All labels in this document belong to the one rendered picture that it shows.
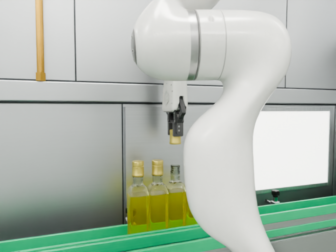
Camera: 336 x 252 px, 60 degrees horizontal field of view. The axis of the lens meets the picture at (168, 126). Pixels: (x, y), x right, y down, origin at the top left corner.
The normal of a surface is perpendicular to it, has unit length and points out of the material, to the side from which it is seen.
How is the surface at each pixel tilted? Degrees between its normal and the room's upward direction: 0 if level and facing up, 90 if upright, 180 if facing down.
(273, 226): 90
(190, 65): 133
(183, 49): 111
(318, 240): 90
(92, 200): 90
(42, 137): 90
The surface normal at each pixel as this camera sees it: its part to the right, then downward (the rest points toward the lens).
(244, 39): 0.07, 0.04
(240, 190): 0.40, -0.05
